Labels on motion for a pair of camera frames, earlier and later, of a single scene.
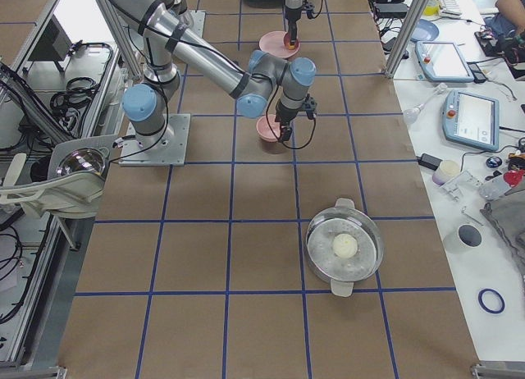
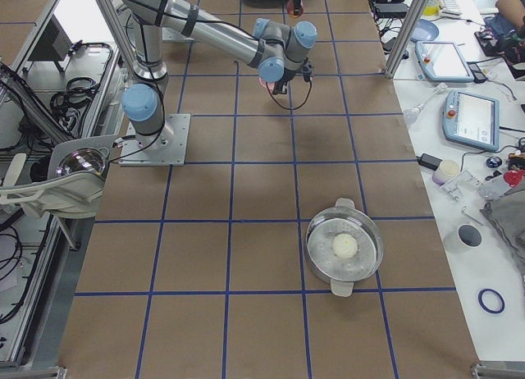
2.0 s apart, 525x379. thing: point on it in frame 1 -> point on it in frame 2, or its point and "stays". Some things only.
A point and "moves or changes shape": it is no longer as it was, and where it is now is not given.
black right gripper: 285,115 -> 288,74
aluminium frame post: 411,27 stays
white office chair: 74,194 stays
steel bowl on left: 83,159 stays
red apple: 287,43 moves or changes shape
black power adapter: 429,161 stays
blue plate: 424,30 stays
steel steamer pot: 344,244 stays
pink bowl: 263,130 moves or changes shape
